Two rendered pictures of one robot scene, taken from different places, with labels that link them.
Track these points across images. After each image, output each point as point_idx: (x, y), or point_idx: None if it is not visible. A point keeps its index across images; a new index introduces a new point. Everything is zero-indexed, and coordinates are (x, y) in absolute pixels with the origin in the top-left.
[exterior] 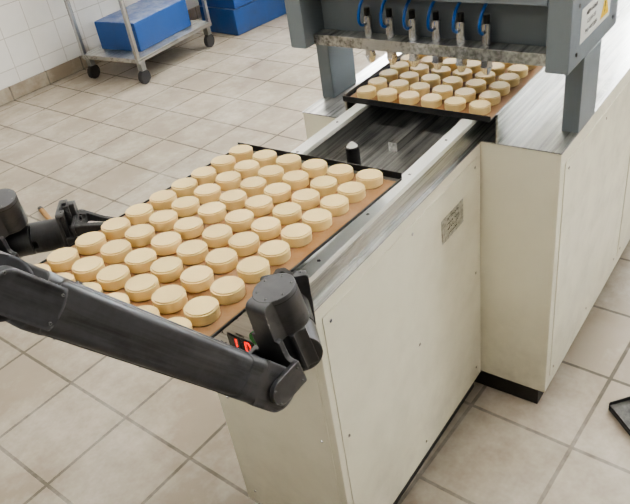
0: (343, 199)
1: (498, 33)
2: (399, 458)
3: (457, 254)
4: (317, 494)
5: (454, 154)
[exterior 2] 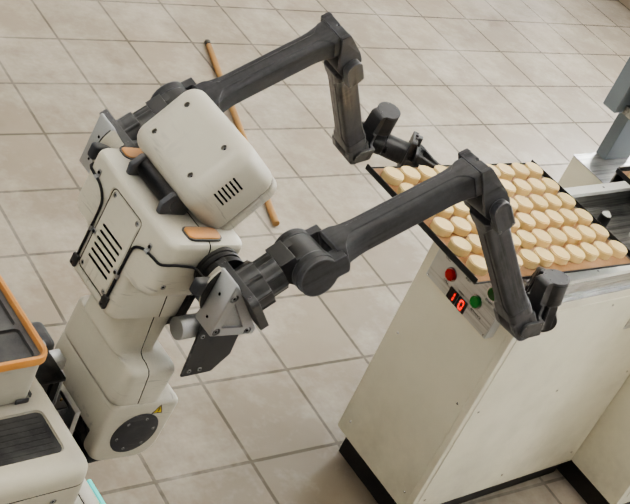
0: (596, 252)
1: None
2: (481, 467)
3: (626, 345)
4: (414, 445)
5: None
